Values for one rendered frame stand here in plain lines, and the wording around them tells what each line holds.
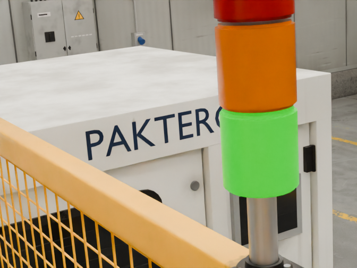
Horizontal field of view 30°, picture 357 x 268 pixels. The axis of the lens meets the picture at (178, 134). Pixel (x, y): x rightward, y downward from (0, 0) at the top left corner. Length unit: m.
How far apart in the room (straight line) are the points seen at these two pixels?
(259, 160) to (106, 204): 0.26
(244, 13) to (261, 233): 0.15
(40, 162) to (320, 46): 10.19
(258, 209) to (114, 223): 0.23
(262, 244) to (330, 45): 10.64
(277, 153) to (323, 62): 10.59
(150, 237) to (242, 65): 0.22
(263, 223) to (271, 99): 0.09
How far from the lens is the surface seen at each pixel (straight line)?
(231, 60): 0.41
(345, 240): 5.73
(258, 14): 0.40
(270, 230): 0.45
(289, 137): 0.42
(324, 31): 10.95
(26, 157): 0.86
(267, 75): 0.40
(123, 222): 0.62
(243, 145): 0.41
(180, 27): 9.29
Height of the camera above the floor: 2.31
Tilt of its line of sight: 14 degrees down
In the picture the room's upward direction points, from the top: 4 degrees counter-clockwise
